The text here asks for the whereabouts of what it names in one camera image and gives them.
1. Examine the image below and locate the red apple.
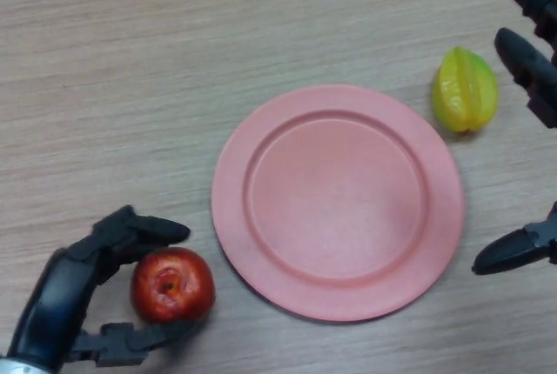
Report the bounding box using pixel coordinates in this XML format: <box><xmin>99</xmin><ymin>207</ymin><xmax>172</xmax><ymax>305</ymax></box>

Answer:
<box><xmin>131</xmin><ymin>247</ymin><xmax>217</xmax><ymax>324</ymax></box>

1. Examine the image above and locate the pink round plate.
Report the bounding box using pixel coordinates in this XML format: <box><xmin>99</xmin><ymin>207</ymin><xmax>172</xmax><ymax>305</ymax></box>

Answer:
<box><xmin>211</xmin><ymin>83</ymin><xmax>466</xmax><ymax>323</ymax></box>

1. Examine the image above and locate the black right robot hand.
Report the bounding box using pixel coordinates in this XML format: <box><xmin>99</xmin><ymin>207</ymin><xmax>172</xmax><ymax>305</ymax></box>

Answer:
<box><xmin>471</xmin><ymin>0</ymin><xmax>557</xmax><ymax>276</ymax></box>

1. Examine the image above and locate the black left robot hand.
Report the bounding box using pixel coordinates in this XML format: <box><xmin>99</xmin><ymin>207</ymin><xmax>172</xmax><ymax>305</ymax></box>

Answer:
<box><xmin>5</xmin><ymin>204</ymin><xmax>205</xmax><ymax>371</ymax></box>

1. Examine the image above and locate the yellow green starfruit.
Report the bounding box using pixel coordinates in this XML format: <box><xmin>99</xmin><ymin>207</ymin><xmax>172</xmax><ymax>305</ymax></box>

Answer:
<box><xmin>431</xmin><ymin>45</ymin><xmax>499</xmax><ymax>134</ymax></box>

